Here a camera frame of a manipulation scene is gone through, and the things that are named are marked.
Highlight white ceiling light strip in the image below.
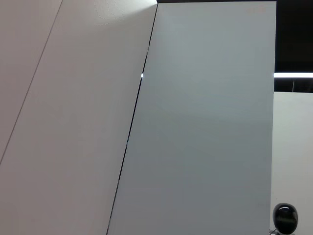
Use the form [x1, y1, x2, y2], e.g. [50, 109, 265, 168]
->
[273, 72, 313, 78]

